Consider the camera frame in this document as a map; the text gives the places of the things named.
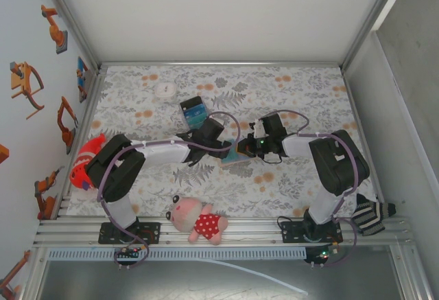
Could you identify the black white striped knit sock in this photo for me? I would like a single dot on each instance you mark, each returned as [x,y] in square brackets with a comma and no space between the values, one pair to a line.
[370,221]

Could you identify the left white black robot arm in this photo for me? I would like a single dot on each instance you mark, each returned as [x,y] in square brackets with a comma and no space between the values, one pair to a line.
[113,173]

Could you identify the thin white tube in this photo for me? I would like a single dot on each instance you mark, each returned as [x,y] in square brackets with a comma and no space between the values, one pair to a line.
[260,274]

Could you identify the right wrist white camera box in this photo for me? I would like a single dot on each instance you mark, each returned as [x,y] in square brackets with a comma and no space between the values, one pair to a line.
[259,130]

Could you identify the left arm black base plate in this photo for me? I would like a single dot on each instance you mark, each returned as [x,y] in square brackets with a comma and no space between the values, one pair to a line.
[152,233]

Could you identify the narrow aluminium frame rail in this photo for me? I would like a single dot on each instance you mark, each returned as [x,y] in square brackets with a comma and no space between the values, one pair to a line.
[88,107]
[223,63]

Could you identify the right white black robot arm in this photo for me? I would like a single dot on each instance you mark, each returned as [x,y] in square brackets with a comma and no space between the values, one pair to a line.
[339,166]

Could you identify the blue card box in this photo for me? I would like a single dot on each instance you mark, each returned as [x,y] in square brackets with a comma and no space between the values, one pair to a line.
[195,116]

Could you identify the orange claw machine wall sticker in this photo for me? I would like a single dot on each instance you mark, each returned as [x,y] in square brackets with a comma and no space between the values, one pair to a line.
[24,83]

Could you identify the red orange plush toy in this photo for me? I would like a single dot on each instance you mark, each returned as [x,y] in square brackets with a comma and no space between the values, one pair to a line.
[85,162]

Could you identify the blue orange machine wall sticker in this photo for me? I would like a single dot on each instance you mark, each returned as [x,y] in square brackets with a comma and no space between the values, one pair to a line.
[82,80]

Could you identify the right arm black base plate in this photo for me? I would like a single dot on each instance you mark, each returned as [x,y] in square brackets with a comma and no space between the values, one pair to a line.
[289,233]

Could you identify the beige card holder wallet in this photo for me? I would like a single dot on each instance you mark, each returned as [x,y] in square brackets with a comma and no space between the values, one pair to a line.
[241,162]

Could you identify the aluminium frame post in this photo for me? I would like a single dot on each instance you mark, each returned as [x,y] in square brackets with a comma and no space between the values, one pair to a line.
[70,15]
[379,15]

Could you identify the small white square container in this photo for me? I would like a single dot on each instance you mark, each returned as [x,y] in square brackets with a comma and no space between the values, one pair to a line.
[165,90]

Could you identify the blue white print credit card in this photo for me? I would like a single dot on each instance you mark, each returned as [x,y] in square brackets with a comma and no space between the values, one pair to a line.
[195,113]

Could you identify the green teal credit card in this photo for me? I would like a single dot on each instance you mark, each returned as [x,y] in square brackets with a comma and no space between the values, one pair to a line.
[193,124]

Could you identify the pink pig plush toy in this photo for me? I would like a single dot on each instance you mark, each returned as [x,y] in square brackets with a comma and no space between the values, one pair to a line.
[195,219]

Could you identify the floral patterned table mat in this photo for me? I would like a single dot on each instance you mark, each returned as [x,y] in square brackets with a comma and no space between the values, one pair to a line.
[274,193]

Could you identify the wide aluminium frame rail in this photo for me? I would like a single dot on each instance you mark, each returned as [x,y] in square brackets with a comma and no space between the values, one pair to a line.
[250,234]

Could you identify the black credit card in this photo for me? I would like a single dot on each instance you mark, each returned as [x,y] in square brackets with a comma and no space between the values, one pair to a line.
[190,102]

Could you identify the orange block wall sticker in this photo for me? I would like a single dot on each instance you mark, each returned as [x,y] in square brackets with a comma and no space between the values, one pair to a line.
[2,154]

